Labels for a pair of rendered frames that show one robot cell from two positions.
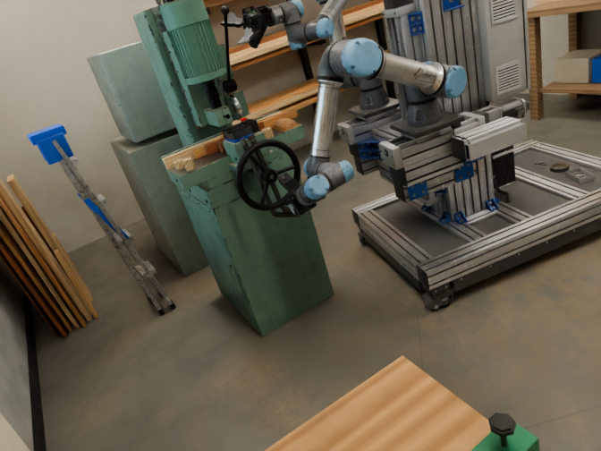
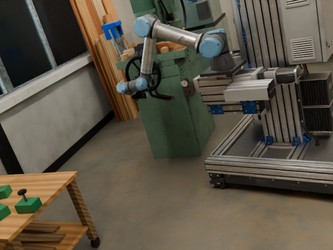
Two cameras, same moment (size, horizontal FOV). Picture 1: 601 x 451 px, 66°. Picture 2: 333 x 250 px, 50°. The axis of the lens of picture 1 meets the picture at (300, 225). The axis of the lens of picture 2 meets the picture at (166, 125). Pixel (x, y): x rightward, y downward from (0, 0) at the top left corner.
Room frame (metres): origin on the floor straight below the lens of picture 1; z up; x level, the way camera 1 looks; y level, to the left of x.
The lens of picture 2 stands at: (0.11, -1.99, 1.38)
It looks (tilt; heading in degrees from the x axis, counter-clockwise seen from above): 21 degrees down; 49
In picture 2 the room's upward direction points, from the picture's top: 16 degrees counter-clockwise
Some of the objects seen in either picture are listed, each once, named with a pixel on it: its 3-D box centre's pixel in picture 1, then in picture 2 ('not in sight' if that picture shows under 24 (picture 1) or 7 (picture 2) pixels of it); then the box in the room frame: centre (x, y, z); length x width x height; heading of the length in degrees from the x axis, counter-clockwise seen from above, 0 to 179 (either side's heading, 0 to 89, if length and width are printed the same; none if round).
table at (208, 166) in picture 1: (241, 154); (151, 58); (2.00, 0.16, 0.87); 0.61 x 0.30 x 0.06; 114
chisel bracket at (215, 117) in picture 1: (219, 116); not in sight; (2.11, 0.21, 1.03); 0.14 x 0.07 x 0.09; 24
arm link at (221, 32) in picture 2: (420, 80); (216, 40); (1.85, -0.62, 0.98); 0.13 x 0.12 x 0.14; 23
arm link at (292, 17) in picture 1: (290, 12); not in sight; (2.19, -0.22, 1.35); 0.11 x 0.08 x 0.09; 114
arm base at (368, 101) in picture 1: (372, 95); not in sight; (2.34, -0.54, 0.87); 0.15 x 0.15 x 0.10
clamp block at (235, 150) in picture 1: (246, 146); (146, 55); (1.92, 0.12, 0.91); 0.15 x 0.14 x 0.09; 114
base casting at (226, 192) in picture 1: (230, 169); (165, 63); (2.21, 0.25, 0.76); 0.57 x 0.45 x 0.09; 24
